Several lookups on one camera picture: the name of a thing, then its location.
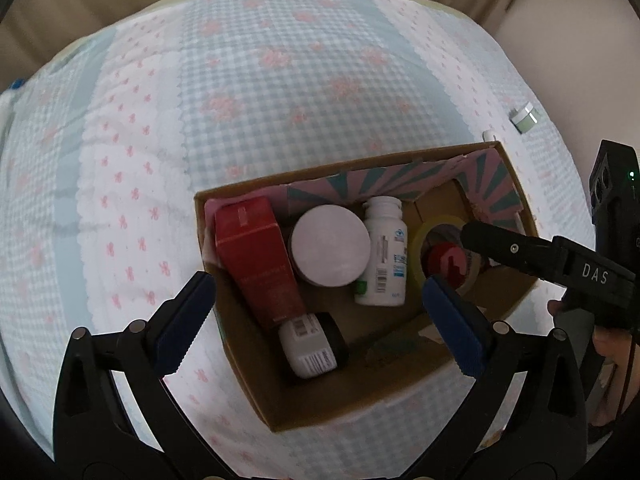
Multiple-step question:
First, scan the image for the yellow clear tape roll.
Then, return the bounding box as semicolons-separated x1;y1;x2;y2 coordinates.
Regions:
412;214;484;295

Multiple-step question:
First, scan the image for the small red cap jar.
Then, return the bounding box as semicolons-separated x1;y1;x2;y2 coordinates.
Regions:
426;242;469;287

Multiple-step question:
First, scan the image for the white lid cream jar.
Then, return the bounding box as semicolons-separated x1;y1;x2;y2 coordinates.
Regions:
289;205;372;289

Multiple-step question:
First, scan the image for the brown cardboard box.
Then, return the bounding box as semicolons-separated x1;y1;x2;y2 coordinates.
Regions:
194;141;540;434

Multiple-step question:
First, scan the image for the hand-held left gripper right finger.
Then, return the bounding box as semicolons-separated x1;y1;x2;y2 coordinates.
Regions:
422;274;589;480

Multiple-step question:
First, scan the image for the person's right hand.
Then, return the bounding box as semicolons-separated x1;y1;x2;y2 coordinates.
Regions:
546;299;636;397

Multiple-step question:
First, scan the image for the checked floral printed blanket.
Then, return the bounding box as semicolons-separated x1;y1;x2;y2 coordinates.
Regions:
0;0;617;480

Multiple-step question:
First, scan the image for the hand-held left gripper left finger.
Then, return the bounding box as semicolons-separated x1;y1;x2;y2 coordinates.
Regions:
52;270;219;480

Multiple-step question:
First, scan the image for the pale green cream jar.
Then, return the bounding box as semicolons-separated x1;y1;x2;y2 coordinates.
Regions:
508;102;541;135

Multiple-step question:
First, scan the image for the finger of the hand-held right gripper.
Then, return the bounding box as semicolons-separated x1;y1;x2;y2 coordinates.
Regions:
460;221;637;312

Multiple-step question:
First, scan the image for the small black jar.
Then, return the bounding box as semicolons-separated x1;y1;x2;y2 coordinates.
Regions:
277;312;350;380

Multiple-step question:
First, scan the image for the red carton box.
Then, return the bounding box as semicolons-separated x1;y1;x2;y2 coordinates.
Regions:
214;196;307;330

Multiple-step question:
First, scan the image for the white pill bottle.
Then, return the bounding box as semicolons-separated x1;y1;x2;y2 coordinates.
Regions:
353;196;409;307

